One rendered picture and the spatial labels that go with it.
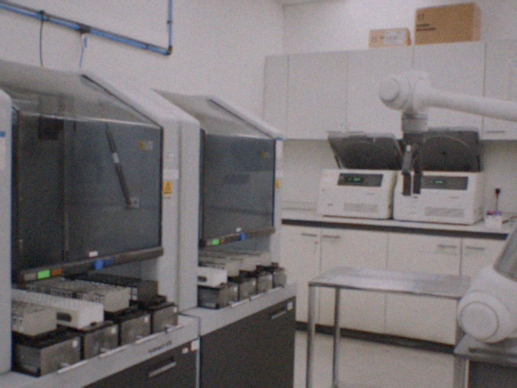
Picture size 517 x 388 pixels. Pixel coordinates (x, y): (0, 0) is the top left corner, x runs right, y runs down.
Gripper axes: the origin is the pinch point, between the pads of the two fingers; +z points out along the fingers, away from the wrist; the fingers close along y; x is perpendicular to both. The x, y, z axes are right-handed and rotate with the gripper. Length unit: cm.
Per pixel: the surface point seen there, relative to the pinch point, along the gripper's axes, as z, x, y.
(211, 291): 40, 70, -17
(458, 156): -18, 29, 259
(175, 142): -15, 75, -34
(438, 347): 117, 31, 223
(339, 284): 38, 31, 15
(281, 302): 54, 66, 37
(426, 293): 38.5, -2.3, 18.5
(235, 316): 51, 66, -5
